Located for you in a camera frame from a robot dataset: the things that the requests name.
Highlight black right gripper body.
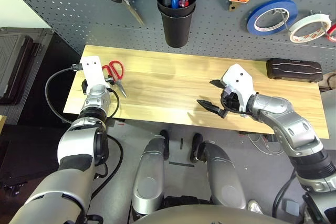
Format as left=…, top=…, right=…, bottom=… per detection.
left=219, top=86, right=249, bottom=116

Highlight red handled scissors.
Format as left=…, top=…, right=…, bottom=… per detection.
left=101, top=60, right=129, bottom=99

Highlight white tape roll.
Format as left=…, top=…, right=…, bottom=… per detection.
left=288, top=13, right=332, bottom=44

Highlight grey metal pegboard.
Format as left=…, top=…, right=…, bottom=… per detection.
left=5, top=0, right=336, bottom=74

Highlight black right robot foot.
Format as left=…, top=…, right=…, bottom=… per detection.
left=190, top=132, right=203, bottom=163

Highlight black robot foot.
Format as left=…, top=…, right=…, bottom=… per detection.
left=160, top=129, right=171, bottom=161
left=190, top=132, right=203, bottom=163

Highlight black left robot foot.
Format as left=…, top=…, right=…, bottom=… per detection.
left=160, top=129, right=171, bottom=161

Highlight black plastic cup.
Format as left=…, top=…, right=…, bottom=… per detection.
left=159, top=5, right=196, bottom=49
left=156, top=0, right=198, bottom=17

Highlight black plastic tool case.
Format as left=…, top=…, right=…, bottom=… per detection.
left=266, top=57, right=324, bottom=84

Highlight silver right robot leg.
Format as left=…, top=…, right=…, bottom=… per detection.
left=196, top=141, right=247, bottom=210

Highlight silver robot leg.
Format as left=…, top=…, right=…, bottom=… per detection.
left=131, top=134, right=169, bottom=216
left=196, top=141, right=247, bottom=210

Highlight black ribbed hard case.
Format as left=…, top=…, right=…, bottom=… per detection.
left=0, top=35, right=35, bottom=104

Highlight black wheeled cabinet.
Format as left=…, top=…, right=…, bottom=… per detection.
left=0, top=27, right=85, bottom=190

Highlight silver tape peg hook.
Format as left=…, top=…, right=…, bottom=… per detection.
left=272, top=8, right=291, bottom=29

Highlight silver left robot leg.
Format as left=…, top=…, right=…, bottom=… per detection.
left=131, top=134, right=169, bottom=216

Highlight blue tape roll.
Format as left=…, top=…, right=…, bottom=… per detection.
left=246, top=0, right=299, bottom=36

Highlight white sneaker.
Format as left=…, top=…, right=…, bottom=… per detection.
left=246, top=199, right=264, bottom=215

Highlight grey robot torso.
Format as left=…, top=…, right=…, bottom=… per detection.
left=131, top=204, right=276, bottom=224

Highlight red tape roll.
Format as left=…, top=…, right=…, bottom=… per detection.
left=327, top=23, right=336, bottom=42

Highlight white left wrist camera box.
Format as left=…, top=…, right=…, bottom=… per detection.
left=79, top=55, right=111, bottom=91

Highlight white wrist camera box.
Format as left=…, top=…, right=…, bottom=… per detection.
left=222, top=63, right=257, bottom=112
left=79, top=55, right=111, bottom=91

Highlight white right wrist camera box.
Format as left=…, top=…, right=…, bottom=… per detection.
left=222, top=63, right=257, bottom=112

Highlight white cable bundle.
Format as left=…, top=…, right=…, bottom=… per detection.
left=248, top=133, right=286, bottom=155

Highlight black handled scissors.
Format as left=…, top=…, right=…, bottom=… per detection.
left=99, top=0, right=146, bottom=27

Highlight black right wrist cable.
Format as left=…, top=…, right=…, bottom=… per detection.
left=219, top=95, right=299, bottom=218

